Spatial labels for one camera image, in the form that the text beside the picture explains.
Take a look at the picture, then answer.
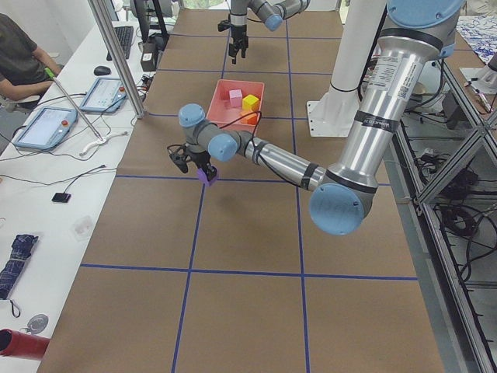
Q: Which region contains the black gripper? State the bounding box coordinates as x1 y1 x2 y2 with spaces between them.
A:
228 25 249 64
169 146 217 182

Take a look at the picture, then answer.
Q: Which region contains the purple foam block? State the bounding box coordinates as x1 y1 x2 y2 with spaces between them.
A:
196 168 218 187

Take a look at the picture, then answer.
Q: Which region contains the pink foam block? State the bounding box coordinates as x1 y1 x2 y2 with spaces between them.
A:
228 89 243 108

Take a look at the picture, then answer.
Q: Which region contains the yellow foam block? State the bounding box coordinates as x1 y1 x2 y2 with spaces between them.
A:
242 94 260 112

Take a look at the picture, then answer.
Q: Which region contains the orange foam block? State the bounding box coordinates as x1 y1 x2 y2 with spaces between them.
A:
239 110 259 126

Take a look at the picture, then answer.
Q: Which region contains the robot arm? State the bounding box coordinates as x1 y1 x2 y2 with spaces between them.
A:
167 1 462 235
217 0 310 64

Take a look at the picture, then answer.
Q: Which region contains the pink plastic bin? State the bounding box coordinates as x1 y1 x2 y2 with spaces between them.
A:
207 79 265 132

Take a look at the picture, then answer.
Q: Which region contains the blue teach pendant far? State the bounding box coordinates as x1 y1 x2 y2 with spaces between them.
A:
79 77 127 113

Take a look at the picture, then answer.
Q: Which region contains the blue teach pendant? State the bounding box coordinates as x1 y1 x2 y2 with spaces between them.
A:
13 106 78 150
79 77 127 113

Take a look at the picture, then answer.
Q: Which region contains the black keyboard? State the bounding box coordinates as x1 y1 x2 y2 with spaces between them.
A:
114 26 134 59

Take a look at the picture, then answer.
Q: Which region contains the black computer mouse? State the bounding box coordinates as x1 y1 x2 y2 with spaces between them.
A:
93 65 111 76

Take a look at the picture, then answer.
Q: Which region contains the small black device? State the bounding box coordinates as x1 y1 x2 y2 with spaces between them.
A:
51 192 71 204

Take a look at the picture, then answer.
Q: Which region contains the blue teach pendant near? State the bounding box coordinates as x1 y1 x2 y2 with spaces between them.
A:
13 106 78 150

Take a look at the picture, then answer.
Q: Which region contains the grey diagonal rod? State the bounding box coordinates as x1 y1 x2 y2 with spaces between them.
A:
44 67 106 144

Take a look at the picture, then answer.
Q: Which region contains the folded dark blue umbrella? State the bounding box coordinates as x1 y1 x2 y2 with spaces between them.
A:
1 234 39 300

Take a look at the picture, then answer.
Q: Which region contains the seated person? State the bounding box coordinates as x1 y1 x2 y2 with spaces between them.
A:
1 13 62 101

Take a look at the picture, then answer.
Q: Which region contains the red cylinder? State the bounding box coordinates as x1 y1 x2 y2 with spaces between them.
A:
1 329 50 361

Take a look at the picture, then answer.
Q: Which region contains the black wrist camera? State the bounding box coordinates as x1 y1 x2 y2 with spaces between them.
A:
217 19 231 32

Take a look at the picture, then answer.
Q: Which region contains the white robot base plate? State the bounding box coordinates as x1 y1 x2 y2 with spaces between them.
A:
306 99 359 138

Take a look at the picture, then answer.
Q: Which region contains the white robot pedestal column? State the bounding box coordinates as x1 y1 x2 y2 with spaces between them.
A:
328 0 386 122

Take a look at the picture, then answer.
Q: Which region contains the aluminium frame post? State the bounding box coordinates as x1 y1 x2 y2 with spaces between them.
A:
88 0 144 119

